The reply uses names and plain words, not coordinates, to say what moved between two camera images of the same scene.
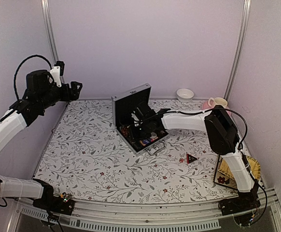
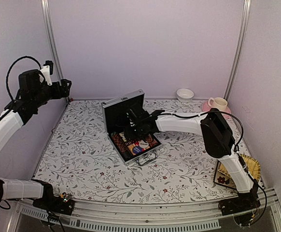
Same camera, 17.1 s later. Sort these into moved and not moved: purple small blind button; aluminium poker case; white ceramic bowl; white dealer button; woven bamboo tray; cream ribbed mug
Moved: aluminium poker case; white dealer button; purple small blind button
Not moved: white ceramic bowl; woven bamboo tray; cream ribbed mug
